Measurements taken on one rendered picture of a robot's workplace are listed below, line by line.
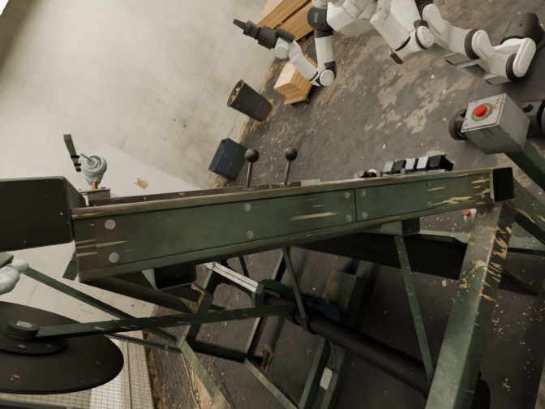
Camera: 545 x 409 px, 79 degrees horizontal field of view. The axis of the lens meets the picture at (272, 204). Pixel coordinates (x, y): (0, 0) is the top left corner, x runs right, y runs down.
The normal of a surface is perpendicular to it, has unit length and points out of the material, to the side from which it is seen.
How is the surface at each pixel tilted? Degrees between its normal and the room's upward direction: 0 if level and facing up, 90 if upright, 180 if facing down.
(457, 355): 0
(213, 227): 90
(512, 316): 0
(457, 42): 90
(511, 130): 90
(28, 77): 90
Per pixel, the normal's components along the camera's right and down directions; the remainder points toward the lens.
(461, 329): -0.80, -0.40
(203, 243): 0.48, 0.00
